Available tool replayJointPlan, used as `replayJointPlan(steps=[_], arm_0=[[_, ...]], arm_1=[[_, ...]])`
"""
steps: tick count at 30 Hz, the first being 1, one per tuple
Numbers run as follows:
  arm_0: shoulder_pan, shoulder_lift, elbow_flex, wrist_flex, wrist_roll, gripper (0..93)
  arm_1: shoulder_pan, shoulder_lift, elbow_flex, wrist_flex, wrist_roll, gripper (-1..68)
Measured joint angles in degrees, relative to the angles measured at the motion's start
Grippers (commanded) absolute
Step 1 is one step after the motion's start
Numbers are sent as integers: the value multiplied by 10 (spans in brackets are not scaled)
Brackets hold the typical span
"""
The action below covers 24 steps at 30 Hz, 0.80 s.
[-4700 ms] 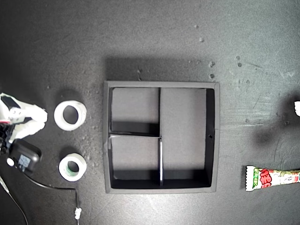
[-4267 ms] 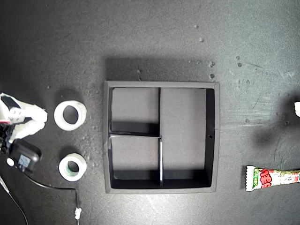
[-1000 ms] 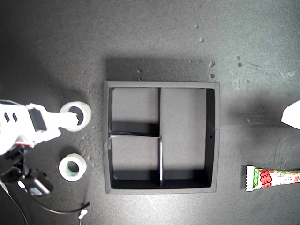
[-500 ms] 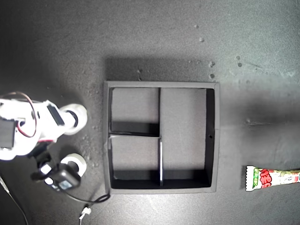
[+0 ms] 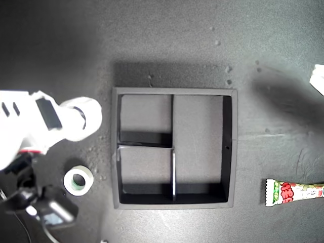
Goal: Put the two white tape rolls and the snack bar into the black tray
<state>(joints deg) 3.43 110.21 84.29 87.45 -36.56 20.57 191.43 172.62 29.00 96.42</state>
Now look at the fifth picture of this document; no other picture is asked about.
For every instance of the white tape roll green core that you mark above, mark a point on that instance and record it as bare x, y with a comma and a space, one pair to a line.
67, 186

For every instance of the black compartment tray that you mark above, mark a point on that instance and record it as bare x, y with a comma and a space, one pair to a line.
197, 121

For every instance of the large white tape roll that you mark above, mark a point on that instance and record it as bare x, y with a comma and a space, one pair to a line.
95, 116

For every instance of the black camera bracket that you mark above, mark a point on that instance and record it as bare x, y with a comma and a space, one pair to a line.
21, 177

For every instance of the green red snack bar wrapper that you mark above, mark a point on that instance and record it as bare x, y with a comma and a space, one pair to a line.
288, 193

